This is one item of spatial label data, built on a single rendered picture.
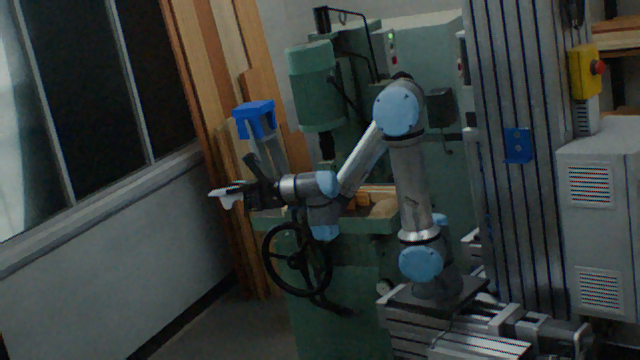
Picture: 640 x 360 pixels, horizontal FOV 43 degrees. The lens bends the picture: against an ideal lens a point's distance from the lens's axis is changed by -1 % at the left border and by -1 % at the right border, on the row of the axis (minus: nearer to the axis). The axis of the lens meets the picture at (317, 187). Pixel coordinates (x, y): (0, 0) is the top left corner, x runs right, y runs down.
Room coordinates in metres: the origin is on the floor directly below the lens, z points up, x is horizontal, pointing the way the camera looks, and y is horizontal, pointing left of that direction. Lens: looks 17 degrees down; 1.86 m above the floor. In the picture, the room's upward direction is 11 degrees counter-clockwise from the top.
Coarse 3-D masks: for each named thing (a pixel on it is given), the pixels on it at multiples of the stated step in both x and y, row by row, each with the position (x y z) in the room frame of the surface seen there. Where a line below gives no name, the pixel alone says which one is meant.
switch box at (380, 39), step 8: (376, 32) 3.12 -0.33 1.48; (384, 32) 3.10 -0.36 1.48; (392, 32) 3.16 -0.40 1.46; (376, 40) 3.11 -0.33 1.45; (384, 40) 3.09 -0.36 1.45; (392, 40) 3.15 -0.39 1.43; (376, 48) 3.11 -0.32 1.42; (384, 48) 3.09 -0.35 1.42; (376, 56) 3.12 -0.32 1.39; (384, 56) 3.10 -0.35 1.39; (392, 56) 3.13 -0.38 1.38; (376, 64) 3.12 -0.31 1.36; (384, 64) 3.10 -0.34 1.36; (392, 64) 3.12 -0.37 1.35; (384, 72) 3.10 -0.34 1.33
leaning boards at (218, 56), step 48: (192, 0) 4.51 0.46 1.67; (240, 0) 4.89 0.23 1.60; (192, 48) 4.38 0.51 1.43; (240, 48) 4.83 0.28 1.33; (192, 96) 4.32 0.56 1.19; (240, 96) 4.66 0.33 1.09; (240, 144) 4.31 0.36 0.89; (288, 144) 4.70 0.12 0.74; (240, 240) 4.30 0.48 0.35; (240, 288) 4.27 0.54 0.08
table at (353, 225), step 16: (272, 208) 3.03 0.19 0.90; (368, 208) 2.81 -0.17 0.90; (256, 224) 2.98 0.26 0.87; (272, 224) 2.93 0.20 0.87; (352, 224) 2.74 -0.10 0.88; (368, 224) 2.71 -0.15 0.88; (384, 224) 2.67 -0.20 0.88; (400, 224) 2.72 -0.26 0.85; (288, 240) 2.78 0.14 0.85; (304, 240) 2.75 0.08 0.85
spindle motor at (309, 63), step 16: (288, 48) 2.96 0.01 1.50; (304, 48) 2.88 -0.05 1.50; (320, 48) 2.88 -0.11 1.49; (288, 64) 2.93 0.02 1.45; (304, 64) 2.88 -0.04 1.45; (320, 64) 2.88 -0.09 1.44; (304, 80) 2.89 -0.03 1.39; (320, 80) 2.88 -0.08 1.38; (336, 80) 2.93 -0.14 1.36; (304, 96) 2.89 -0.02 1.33; (320, 96) 2.88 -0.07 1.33; (336, 96) 2.91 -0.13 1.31; (304, 112) 2.90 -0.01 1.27; (320, 112) 2.88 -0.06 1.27; (336, 112) 2.90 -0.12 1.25; (304, 128) 2.91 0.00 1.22; (320, 128) 2.87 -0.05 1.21
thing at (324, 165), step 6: (336, 156) 2.98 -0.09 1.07; (342, 156) 2.97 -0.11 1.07; (348, 156) 3.01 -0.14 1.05; (318, 162) 2.94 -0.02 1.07; (324, 162) 2.93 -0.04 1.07; (330, 162) 2.91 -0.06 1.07; (336, 162) 2.93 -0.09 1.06; (342, 162) 2.97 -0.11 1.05; (318, 168) 2.93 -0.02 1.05; (324, 168) 2.92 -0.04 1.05; (330, 168) 2.90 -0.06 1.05; (336, 168) 2.92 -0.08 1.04; (336, 174) 2.91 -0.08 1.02
